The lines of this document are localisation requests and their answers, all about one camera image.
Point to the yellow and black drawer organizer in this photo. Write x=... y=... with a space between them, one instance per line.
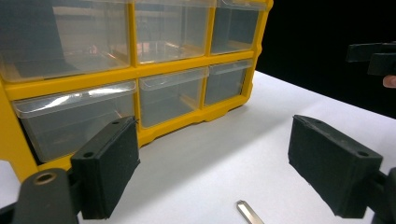
x=77 y=84

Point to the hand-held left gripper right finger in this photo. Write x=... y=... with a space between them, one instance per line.
x=333 y=168

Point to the small metal strip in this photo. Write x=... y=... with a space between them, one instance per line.
x=249 y=213

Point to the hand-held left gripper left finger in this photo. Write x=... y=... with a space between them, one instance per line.
x=106 y=168

